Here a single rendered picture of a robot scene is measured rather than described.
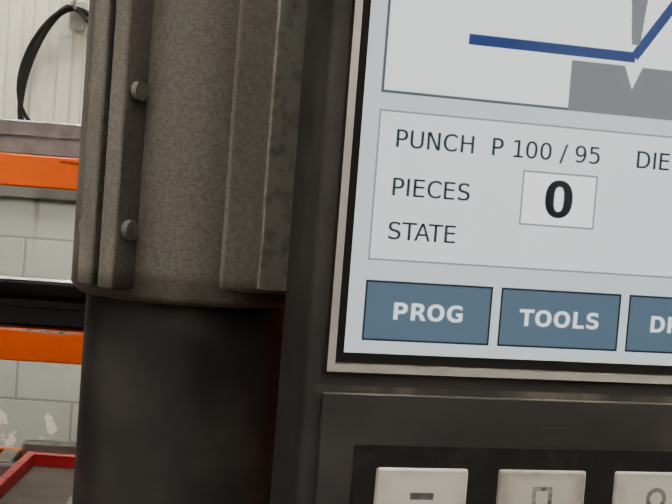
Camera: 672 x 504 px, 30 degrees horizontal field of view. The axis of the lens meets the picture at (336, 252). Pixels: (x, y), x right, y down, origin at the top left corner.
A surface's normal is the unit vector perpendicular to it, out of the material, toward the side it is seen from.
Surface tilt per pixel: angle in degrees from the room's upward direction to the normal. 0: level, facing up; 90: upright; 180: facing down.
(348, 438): 90
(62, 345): 90
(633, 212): 90
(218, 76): 90
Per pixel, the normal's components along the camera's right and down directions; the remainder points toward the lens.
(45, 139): 0.07, 0.06
